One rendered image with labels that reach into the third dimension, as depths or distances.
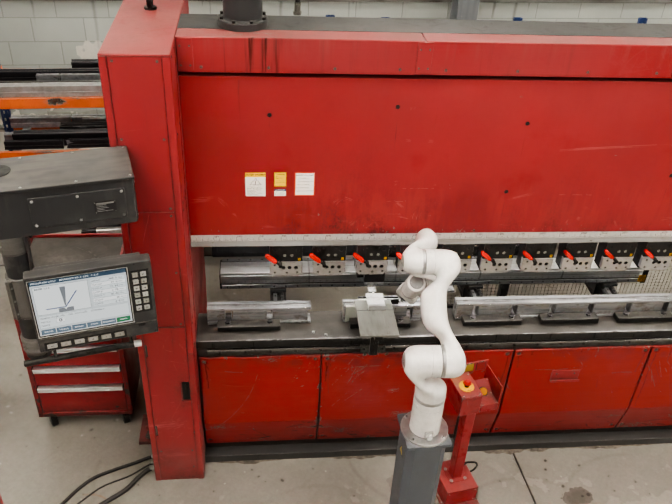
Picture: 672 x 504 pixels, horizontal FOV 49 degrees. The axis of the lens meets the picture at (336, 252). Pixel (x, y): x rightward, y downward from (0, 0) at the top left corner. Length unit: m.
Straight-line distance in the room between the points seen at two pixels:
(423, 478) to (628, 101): 1.78
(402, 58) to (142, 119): 1.02
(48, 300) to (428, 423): 1.50
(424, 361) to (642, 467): 2.15
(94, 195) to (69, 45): 4.75
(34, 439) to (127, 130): 2.17
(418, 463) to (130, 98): 1.77
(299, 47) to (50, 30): 4.67
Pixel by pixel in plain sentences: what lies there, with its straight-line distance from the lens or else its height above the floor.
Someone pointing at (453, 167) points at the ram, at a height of 1.74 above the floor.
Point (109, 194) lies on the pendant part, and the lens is 2.71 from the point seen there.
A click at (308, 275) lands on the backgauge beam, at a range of 3.80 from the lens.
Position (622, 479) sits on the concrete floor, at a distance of 4.49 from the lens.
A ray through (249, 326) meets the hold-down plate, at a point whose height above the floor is 0.90.
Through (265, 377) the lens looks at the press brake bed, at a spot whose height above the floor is 0.63.
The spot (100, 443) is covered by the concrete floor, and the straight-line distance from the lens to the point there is 4.38.
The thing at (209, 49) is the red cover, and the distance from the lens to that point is 2.92.
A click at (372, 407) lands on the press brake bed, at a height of 0.39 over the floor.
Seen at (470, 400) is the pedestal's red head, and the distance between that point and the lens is 3.53.
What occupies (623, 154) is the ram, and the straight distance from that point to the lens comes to 3.49.
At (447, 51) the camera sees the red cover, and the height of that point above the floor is 2.26.
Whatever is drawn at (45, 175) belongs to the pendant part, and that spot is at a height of 1.95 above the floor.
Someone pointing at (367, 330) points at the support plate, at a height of 1.00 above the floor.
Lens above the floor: 3.23
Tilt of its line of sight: 35 degrees down
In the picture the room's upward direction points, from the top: 3 degrees clockwise
